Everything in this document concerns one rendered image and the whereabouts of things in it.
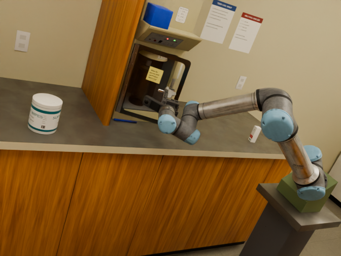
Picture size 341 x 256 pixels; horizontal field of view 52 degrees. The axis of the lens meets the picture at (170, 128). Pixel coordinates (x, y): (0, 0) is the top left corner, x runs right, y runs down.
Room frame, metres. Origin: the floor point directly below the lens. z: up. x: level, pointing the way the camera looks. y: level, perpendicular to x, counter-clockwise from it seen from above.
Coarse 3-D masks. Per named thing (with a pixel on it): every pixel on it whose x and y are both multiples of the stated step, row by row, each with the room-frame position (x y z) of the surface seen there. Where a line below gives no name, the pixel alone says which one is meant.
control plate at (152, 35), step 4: (148, 36) 1.76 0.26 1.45; (152, 36) 1.77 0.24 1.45; (156, 36) 1.78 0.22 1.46; (160, 36) 1.78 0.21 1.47; (164, 36) 1.79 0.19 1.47; (144, 40) 1.79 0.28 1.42; (148, 40) 1.80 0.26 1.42; (152, 40) 1.80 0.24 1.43; (156, 40) 1.81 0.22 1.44; (164, 40) 1.82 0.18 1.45; (168, 40) 1.83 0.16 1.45; (172, 40) 1.83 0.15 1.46; (176, 40) 1.84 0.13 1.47; (180, 40) 1.85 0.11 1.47; (164, 44) 1.86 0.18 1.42; (168, 44) 1.86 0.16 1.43; (176, 44) 1.87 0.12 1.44
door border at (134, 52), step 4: (136, 44) 1.79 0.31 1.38; (136, 48) 1.79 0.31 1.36; (132, 52) 1.79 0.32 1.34; (136, 52) 1.79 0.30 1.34; (132, 56) 1.79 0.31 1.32; (132, 60) 1.79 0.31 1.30; (132, 64) 1.79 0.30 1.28; (128, 68) 1.79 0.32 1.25; (132, 68) 1.79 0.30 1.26; (128, 72) 1.79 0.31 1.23; (128, 76) 1.79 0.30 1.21; (124, 80) 1.79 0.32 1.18; (128, 80) 1.79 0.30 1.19; (124, 84) 1.79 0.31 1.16; (124, 88) 1.79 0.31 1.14; (124, 92) 1.79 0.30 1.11; (120, 96) 1.79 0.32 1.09; (120, 100) 1.79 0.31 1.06; (120, 104) 1.79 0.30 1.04; (120, 108) 1.79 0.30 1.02
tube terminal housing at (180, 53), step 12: (156, 0) 1.83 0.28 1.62; (168, 0) 1.87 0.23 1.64; (180, 0) 1.90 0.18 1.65; (192, 0) 1.94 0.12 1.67; (144, 12) 1.80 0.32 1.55; (192, 12) 1.96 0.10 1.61; (180, 24) 1.93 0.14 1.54; (192, 24) 1.97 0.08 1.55; (132, 48) 1.80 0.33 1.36; (156, 48) 1.88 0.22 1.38; (168, 48) 1.92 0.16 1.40; (120, 84) 1.81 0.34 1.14; (144, 120) 1.92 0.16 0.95
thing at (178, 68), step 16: (144, 48) 1.80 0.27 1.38; (144, 64) 1.80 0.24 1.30; (160, 64) 1.82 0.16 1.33; (176, 64) 1.83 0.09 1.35; (144, 80) 1.81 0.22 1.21; (160, 80) 1.82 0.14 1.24; (176, 80) 1.83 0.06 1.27; (128, 96) 1.80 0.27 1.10; (144, 96) 1.81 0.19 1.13; (160, 96) 1.82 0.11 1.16; (176, 96) 1.84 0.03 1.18; (128, 112) 1.80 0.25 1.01; (144, 112) 1.81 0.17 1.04
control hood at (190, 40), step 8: (144, 24) 1.75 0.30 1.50; (144, 32) 1.74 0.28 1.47; (152, 32) 1.74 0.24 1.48; (160, 32) 1.75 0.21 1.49; (168, 32) 1.77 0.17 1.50; (176, 32) 1.80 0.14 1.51; (184, 32) 1.90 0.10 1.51; (184, 40) 1.85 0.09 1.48; (192, 40) 1.87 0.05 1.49; (200, 40) 1.88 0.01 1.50; (176, 48) 1.91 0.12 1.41; (184, 48) 1.93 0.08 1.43
